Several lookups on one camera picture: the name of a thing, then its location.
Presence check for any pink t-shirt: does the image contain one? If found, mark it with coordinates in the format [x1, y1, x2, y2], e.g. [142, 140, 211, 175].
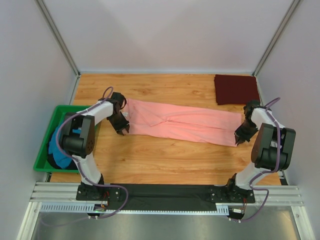
[122, 98, 242, 147]

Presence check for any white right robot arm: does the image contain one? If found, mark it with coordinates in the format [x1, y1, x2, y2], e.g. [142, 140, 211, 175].
[229, 97, 296, 199]

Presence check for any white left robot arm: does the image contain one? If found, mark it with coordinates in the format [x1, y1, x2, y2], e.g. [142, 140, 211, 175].
[55, 92, 130, 202]

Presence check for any folded maroon t-shirt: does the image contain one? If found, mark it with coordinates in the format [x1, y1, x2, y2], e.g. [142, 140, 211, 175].
[214, 74, 260, 105]

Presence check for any blue t-shirt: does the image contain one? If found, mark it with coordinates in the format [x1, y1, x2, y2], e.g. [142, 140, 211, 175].
[47, 122, 83, 170]

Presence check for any green plastic bin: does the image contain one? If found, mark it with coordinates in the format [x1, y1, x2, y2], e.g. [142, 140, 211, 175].
[33, 105, 89, 174]

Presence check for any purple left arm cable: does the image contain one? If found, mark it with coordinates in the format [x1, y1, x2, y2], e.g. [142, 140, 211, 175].
[39, 86, 131, 228]

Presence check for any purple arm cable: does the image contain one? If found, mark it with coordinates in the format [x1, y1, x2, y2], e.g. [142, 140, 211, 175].
[228, 96, 282, 224]
[39, 86, 131, 228]

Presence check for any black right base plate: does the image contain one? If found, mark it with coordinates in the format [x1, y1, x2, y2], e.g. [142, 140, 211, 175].
[209, 185, 256, 204]

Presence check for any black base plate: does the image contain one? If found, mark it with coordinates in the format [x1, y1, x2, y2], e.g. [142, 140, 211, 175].
[209, 185, 256, 204]
[75, 183, 125, 202]

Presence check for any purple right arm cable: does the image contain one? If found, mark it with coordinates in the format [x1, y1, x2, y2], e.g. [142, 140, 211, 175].
[228, 96, 282, 224]

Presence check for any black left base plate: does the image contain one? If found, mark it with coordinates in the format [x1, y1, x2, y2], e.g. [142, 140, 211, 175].
[75, 183, 125, 202]

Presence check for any right aluminium frame post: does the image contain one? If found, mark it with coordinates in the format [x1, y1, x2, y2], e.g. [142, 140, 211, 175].
[251, 0, 303, 77]

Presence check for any aluminium frame post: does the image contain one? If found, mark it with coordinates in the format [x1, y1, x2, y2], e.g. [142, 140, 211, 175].
[34, 0, 81, 77]
[251, 0, 303, 77]

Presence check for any left aluminium frame post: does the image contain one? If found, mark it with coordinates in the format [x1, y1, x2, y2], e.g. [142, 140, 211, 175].
[34, 0, 81, 77]

